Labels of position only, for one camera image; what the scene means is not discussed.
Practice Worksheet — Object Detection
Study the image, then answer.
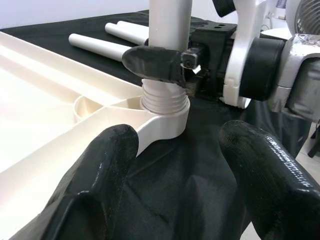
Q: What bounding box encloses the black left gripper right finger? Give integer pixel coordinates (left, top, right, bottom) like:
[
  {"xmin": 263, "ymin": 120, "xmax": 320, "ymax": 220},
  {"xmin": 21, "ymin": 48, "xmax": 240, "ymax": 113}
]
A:
[{"xmin": 218, "ymin": 119, "xmax": 320, "ymax": 240}]

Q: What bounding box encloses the white tapered plastic table leg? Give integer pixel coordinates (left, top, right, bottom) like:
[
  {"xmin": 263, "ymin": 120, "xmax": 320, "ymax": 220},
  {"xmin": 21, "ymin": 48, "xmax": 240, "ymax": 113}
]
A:
[
  {"xmin": 104, "ymin": 22, "xmax": 151, "ymax": 45},
  {"xmin": 68, "ymin": 33, "xmax": 137, "ymax": 61},
  {"xmin": 139, "ymin": 0, "xmax": 193, "ymax": 118},
  {"xmin": 117, "ymin": 20, "xmax": 151, "ymax": 33}
]

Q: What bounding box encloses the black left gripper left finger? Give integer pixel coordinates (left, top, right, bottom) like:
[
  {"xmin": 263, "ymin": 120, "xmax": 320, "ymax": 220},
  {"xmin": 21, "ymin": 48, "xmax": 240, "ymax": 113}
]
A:
[{"xmin": 14, "ymin": 123, "xmax": 140, "ymax": 240}]

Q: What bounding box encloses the white plastic table top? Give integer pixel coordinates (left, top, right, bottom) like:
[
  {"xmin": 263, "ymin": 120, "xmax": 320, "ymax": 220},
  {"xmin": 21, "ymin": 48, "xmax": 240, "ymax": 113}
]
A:
[{"xmin": 0, "ymin": 29, "xmax": 191, "ymax": 221}]

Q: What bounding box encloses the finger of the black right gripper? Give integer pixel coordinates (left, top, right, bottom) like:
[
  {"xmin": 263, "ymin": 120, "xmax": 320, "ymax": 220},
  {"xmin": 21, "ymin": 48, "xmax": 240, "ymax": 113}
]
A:
[{"xmin": 121, "ymin": 45, "xmax": 188, "ymax": 88}]

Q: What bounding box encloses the white fan with grey grille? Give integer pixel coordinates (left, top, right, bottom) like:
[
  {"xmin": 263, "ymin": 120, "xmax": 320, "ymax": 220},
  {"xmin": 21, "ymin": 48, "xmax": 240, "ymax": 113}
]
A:
[{"xmin": 284, "ymin": 0, "xmax": 320, "ymax": 35}]

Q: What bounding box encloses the black table cloth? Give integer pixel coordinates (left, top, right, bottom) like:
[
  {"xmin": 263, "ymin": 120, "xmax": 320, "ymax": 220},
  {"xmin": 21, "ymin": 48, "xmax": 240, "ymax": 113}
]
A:
[{"xmin": 0, "ymin": 9, "xmax": 313, "ymax": 240}]

